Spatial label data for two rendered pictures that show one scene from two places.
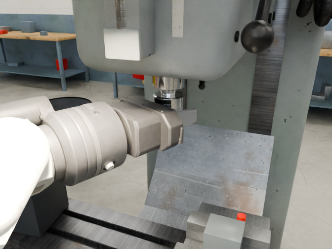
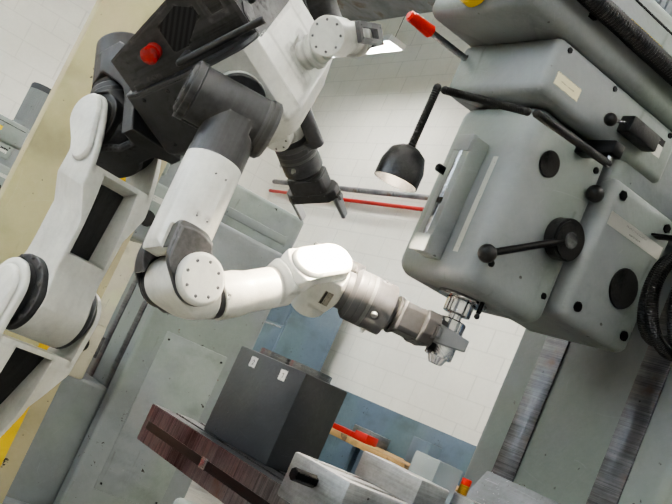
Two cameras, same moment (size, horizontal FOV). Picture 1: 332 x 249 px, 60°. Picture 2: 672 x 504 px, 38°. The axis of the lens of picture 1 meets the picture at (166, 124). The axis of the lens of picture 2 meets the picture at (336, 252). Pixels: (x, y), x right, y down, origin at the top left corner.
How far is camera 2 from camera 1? 1.32 m
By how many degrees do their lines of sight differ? 47
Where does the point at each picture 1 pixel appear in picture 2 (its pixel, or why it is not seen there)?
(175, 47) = (451, 257)
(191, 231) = not seen: hidden behind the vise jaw
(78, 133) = (369, 279)
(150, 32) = (440, 243)
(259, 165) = not seen: outside the picture
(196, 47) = (461, 258)
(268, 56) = (637, 407)
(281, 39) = (656, 389)
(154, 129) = (419, 317)
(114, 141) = (386, 300)
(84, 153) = (364, 290)
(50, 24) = not seen: hidden behind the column
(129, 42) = (423, 239)
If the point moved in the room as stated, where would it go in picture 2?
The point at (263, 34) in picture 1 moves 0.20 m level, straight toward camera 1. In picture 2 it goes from (485, 248) to (396, 189)
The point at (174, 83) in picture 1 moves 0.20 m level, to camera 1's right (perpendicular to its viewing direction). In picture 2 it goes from (456, 306) to (567, 344)
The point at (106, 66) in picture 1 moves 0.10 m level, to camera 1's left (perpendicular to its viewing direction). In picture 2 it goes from (412, 267) to (365, 252)
